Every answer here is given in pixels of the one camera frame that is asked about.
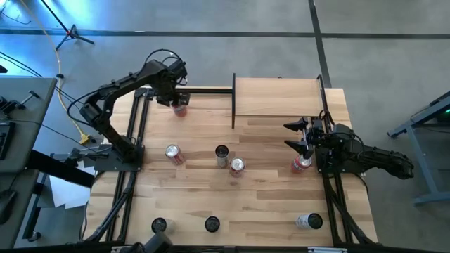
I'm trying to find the slim white orange Celsius can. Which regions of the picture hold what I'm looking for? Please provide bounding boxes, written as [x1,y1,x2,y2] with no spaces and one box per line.
[214,144,230,169]

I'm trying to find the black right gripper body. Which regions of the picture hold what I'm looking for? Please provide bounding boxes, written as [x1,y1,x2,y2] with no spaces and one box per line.
[302,119,333,159]

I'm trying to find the black computer mouse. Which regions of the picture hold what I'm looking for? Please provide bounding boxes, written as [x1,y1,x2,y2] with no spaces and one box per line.
[0,189,18,226]

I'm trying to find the red Fanta can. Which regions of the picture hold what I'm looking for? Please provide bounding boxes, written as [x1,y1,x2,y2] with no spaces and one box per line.
[290,154,313,175]
[171,102,188,119]

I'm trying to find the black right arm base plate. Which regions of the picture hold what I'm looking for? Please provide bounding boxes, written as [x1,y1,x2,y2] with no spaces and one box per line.
[314,145,366,176]

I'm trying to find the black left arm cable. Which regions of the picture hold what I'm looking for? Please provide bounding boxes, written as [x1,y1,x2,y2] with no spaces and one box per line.
[66,48,189,129]

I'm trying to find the black device with green light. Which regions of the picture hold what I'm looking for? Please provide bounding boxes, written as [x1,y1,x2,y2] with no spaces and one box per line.
[435,105,450,124]

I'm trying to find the silver blue Celsius can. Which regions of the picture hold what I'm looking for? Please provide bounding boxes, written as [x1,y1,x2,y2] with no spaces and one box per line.
[204,215,221,233]

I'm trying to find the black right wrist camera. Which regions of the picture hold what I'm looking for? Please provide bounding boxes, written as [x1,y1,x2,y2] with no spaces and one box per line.
[311,118,326,134]

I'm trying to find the blue-grey metal table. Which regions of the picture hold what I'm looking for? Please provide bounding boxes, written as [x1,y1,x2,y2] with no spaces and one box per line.
[386,90,450,207]

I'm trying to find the black desk leg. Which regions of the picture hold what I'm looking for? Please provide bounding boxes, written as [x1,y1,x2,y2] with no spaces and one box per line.
[21,171,49,243]

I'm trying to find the black cable bracket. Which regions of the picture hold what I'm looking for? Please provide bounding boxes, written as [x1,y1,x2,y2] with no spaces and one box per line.
[65,146,113,167]

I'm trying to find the wooden shelf with black legs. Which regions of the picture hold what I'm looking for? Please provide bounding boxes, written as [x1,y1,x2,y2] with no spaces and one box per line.
[231,72,334,130]

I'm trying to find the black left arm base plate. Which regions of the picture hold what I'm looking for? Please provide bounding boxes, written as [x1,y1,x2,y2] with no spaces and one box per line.
[94,143,146,173]

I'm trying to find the black floor cable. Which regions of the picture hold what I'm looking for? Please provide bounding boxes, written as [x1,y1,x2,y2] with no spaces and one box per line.
[0,51,87,106]

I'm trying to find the black keyboard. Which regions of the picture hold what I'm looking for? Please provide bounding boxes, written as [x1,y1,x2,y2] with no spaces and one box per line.
[0,122,15,161]

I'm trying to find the red Coca-Cola can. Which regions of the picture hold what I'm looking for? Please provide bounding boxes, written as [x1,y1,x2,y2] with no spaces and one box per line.
[165,143,186,166]

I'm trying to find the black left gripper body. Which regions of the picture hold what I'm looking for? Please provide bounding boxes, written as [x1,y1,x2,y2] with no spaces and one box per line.
[154,77,182,101]

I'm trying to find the Star Wars Coca-Cola can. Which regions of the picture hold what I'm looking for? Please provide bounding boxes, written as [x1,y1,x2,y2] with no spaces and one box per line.
[229,157,247,179]

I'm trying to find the grey desk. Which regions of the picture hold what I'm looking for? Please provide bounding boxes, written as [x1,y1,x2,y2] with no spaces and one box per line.
[0,169,40,250]
[0,76,58,174]

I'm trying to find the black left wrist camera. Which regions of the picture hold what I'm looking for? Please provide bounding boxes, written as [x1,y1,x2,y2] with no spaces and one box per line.
[168,59,189,80]

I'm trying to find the black tripod stand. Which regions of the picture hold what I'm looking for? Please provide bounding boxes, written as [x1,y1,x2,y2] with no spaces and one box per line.
[40,0,95,51]

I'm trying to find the white paper sheets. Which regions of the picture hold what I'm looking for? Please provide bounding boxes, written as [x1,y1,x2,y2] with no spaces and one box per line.
[48,160,98,210]

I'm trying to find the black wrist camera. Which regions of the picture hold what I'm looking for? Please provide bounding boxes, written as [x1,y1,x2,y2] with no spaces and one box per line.
[168,59,189,80]
[311,118,326,134]

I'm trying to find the black diagonal beam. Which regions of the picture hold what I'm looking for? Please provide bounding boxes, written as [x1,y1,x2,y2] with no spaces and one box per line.
[26,149,96,189]

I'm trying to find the yellow extension cable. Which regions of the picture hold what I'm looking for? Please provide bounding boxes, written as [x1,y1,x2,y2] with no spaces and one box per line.
[19,0,91,145]

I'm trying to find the black desk clamp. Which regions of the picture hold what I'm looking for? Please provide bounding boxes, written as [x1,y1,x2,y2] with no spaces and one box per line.
[0,89,41,114]

